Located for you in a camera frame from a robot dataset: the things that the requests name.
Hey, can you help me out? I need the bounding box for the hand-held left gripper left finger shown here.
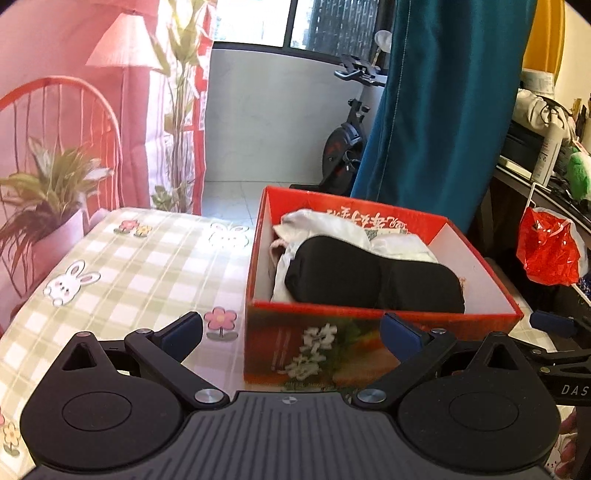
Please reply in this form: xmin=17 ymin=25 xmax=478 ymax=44
xmin=59 ymin=311 xmax=230 ymax=409

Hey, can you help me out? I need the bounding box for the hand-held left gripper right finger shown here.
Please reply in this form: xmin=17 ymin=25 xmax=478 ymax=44
xmin=352 ymin=311 xmax=525 ymax=409

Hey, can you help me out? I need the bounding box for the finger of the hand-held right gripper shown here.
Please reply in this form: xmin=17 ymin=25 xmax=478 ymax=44
xmin=529 ymin=310 xmax=591 ymax=343

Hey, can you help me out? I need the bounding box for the black garment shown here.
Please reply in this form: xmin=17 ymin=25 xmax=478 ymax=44
xmin=283 ymin=236 xmax=465 ymax=315

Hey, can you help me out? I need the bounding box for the red cardboard box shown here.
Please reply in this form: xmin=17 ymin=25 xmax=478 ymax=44
xmin=243 ymin=185 xmax=525 ymax=394

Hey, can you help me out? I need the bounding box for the white garment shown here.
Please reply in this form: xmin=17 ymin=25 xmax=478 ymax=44
xmin=271 ymin=209 xmax=440 ymax=304

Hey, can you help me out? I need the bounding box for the person's right hand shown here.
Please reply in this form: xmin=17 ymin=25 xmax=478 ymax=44
xmin=558 ymin=408 xmax=581 ymax=466

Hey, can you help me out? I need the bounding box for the checked floral bedsheet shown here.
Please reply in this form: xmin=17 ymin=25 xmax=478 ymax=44
xmin=0 ymin=208 xmax=262 ymax=480

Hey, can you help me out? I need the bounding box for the red plastic bag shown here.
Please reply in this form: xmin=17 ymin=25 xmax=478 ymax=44
xmin=516 ymin=207 xmax=589 ymax=288

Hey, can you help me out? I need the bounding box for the green plush toy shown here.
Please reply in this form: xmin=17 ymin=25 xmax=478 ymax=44
xmin=567 ymin=150 xmax=591 ymax=202

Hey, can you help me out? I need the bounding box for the white spray bottle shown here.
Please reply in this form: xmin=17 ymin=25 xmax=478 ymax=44
xmin=531 ymin=121 xmax=572 ymax=188

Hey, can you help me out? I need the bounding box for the black case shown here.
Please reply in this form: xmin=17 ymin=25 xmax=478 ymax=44
xmin=501 ymin=121 xmax=546 ymax=175

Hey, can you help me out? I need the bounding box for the black exercise bike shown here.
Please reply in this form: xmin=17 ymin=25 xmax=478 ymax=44
xmin=290 ymin=54 xmax=389 ymax=193

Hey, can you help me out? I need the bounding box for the white cloth bag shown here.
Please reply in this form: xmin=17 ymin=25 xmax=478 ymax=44
xmin=512 ymin=89 xmax=574 ymax=139

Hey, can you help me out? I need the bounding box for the teal curtain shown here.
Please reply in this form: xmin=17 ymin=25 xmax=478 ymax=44
xmin=350 ymin=0 xmax=539 ymax=237

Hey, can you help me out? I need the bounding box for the yellow curtain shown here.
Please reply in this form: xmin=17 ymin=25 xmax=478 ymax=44
xmin=522 ymin=0 xmax=567 ymax=77

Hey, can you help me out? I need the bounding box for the window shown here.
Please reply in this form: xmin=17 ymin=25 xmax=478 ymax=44
xmin=213 ymin=0 xmax=399 ymax=62

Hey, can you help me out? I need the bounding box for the pink printed wall cloth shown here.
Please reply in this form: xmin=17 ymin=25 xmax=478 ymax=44
xmin=0 ymin=0 xmax=218 ymax=326

